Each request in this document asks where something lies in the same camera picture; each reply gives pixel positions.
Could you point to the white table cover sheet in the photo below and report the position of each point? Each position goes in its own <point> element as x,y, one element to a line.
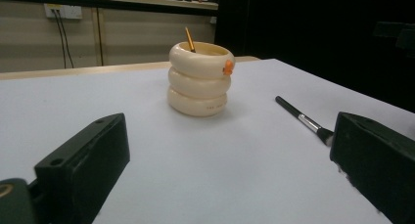
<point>195,168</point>

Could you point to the black makeup brush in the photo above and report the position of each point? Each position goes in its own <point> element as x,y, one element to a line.
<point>293,111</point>

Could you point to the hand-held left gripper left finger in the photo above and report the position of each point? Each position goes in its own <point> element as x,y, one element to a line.
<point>84,165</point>

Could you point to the black curtain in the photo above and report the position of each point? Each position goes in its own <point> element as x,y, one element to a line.
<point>293,28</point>

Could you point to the black horizontal frame bar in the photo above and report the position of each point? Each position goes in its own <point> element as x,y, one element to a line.
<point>147,8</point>

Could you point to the cream ringed cup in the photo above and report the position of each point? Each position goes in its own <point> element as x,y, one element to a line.
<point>195,87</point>

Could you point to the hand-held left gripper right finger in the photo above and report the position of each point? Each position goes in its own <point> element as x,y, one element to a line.
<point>375,162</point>

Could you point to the white wall socket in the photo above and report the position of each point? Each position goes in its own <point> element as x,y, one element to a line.
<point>70,12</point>

